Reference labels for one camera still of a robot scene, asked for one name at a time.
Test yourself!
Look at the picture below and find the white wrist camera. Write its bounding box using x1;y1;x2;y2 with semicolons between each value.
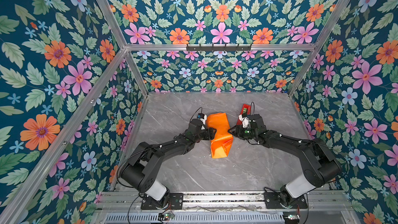
197;113;207;130
239;116;250;128

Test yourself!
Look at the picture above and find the black hook rail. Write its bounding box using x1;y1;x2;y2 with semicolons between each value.
186;44;252;52

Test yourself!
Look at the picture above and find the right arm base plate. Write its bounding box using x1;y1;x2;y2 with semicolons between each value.
263;192;308;209

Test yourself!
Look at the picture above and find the red tape dispenser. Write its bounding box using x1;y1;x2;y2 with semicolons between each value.
237;104;251;125

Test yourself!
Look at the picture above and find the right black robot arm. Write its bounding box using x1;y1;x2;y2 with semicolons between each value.
228;114;342;208

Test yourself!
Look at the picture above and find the small circuit board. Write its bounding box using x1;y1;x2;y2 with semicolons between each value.
283;214;300;224
158;213;175;222

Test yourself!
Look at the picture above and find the aluminium mounting rail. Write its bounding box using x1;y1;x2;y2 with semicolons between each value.
94;190;354;213

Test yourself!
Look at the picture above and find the white slotted cable duct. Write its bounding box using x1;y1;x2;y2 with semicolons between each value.
104;212;285;224

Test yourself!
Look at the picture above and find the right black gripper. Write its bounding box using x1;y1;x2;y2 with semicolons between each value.
227;124;258;140

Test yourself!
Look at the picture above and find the right small circuit board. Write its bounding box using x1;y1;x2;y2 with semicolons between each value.
283;214;300;224

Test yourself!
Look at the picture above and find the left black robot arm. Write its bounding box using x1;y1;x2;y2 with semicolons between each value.
118;119;217;202

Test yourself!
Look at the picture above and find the left small circuit board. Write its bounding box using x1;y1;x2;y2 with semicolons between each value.
158;213;175;222

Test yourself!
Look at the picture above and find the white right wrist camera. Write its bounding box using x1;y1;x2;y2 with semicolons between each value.
239;116;250;128

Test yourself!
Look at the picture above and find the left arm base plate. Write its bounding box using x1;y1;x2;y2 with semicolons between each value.
141;192;184;210

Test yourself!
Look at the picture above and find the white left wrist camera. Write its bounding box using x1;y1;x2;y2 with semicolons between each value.
197;113;207;130

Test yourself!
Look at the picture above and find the yellow orange wrapping paper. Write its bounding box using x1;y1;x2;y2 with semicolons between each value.
206;113;233;159

